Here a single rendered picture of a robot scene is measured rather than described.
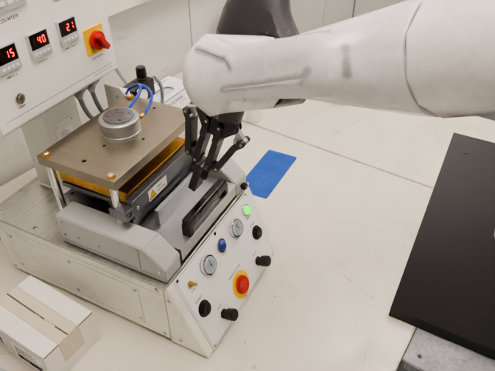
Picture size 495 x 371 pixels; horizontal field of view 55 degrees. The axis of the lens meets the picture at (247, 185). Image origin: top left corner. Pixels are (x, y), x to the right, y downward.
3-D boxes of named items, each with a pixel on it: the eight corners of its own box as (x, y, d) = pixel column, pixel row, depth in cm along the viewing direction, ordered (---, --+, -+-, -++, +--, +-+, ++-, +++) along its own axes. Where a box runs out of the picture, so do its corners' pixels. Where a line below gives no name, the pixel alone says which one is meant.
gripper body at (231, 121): (194, 86, 74) (181, 129, 81) (239, 114, 73) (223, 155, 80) (218, 68, 80) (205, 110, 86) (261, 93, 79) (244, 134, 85)
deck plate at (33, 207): (-13, 216, 103) (-16, 213, 102) (94, 138, 127) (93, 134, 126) (164, 291, 87) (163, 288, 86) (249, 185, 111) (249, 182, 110)
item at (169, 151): (62, 185, 95) (50, 146, 89) (130, 132, 111) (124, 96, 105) (132, 210, 89) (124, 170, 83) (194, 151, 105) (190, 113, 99)
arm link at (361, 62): (481, -6, 45) (283, 34, 71) (333, -17, 35) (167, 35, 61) (476, 112, 47) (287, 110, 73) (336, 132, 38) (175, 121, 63)
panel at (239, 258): (213, 350, 96) (172, 282, 88) (273, 252, 117) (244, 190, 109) (221, 351, 95) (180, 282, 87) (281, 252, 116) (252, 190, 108)
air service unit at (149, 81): (118, 135, 118) (107, 81, 109) (152, 110, 128) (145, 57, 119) (135, 140, 116) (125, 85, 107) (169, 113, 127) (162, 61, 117)
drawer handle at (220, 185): (182, 235, 91) (180, 219, 89) (219, 191, 102) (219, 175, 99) (191, 238, 91) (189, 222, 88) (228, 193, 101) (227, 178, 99)
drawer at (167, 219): (64, 217, 101) (55, 188, 96) (129, 163, 116) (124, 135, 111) (183, 263, 90) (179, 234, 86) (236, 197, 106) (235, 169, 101)
